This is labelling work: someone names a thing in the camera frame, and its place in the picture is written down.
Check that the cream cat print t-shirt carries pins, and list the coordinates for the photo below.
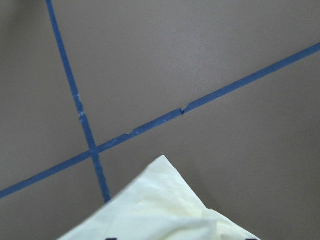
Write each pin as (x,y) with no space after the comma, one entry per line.
(157,205)

